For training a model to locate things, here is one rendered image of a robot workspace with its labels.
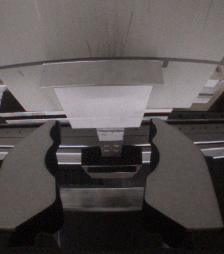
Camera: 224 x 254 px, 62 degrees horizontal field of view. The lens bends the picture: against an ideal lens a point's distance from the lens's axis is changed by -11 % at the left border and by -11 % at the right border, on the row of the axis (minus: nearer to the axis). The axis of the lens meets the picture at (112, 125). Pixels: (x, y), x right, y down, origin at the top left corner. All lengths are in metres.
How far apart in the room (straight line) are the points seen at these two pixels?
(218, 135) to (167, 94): 0.35
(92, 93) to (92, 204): 0.11
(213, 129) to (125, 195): 0.37
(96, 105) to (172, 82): 0.08
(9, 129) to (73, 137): 0.17
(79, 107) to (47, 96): 0.04
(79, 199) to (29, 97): 0.11
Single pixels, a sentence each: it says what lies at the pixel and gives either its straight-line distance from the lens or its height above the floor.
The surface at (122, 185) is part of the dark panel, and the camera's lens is 0.72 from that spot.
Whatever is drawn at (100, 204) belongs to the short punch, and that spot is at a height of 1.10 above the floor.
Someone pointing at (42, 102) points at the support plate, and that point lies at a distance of 0.21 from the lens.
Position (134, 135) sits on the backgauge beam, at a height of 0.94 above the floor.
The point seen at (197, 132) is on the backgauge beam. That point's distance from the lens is 0.52.
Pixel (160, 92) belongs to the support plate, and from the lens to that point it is 0.20.
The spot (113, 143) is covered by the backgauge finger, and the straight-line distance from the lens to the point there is 0.32.
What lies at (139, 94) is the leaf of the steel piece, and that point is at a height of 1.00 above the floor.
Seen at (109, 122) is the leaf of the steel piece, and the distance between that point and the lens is 0.25.
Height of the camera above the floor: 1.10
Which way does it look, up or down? 21 degrees down
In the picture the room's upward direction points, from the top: 179 degrees clockwise
